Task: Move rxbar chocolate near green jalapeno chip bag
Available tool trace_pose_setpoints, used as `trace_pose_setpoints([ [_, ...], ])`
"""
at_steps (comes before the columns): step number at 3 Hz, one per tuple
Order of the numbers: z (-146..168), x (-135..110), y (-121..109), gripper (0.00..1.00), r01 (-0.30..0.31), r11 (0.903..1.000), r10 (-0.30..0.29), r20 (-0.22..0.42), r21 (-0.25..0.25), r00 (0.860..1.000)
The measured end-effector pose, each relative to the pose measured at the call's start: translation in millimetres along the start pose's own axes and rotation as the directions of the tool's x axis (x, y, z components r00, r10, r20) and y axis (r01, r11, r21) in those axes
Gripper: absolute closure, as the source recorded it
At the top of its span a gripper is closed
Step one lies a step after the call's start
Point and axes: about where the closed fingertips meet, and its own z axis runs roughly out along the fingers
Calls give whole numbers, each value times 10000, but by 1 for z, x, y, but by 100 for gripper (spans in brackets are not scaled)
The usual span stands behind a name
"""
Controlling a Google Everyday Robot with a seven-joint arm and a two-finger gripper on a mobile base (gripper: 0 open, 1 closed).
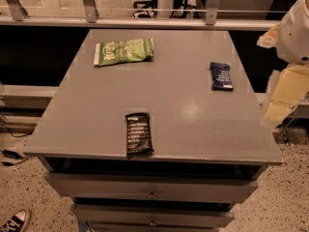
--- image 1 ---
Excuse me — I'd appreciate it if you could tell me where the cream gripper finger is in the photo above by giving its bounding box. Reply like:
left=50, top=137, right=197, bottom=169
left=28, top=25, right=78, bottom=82
left=260, top=64, right=309, bottom=129
left=257, top=23, right=279, bottom=48

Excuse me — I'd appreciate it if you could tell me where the black office chair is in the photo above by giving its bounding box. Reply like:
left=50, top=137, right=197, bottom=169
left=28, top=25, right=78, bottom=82
left=132, top=0, right=157, bottom=18

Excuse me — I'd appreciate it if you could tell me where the black cable on floor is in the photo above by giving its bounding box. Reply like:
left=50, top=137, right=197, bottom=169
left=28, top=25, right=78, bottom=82
left=0, top=123, right=33, bottom=167

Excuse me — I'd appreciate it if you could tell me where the grey drawer cabinet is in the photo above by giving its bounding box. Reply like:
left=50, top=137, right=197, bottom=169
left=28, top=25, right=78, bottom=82
left=25, top=29, right=282, bottom=232

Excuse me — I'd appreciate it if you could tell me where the green jalapeno chip bag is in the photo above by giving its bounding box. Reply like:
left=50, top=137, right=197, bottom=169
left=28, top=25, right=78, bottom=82
left=94, top=38, right=155, bottom=67

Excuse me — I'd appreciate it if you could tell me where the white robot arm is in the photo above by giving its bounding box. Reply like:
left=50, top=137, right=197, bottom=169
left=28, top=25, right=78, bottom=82
left=257, top=0, right=309, bottom=129

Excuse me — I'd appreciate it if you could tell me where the black rxbar chocolate bar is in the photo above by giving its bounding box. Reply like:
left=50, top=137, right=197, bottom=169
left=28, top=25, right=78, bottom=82
left=126, top=112, right=155, bottom=159

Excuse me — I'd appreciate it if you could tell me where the metal railing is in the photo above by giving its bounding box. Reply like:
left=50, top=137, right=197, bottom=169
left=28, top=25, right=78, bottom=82
left=0, top=0, right=276, bottom=31

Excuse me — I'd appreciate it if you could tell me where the grey drawer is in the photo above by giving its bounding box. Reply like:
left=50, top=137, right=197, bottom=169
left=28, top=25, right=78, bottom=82
left=45, top=173, right=258, bottom=203
left=70, top=204, right=234, bottom=227

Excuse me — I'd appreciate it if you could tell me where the blue rxbar snack bar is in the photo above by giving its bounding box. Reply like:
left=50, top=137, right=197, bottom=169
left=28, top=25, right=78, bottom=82
left=210, top=62, right=234, bottom=91

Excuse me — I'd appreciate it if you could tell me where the black and white sneaker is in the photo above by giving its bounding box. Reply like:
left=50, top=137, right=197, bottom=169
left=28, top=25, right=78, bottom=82
left=0, top=209, right=31, bottom=232

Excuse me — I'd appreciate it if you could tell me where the top grey drawer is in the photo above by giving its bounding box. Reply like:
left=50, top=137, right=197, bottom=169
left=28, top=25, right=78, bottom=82
left=45, top=173, right=258, bottom=203

